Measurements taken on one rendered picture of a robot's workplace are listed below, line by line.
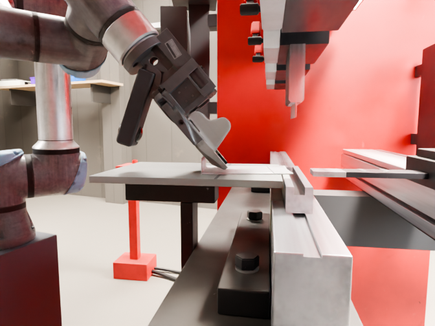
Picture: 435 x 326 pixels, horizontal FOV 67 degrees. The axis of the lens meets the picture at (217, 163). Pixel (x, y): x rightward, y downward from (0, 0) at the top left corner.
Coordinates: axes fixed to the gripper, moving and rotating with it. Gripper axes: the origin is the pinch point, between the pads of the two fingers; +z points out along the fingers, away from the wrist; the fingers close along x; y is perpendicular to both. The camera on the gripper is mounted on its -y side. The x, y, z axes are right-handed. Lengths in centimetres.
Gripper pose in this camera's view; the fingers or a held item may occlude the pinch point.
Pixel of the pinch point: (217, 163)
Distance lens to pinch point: 50.5
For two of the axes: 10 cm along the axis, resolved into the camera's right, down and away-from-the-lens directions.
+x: 0.2, -1.1, 9.9
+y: 7.6, -6.4, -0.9
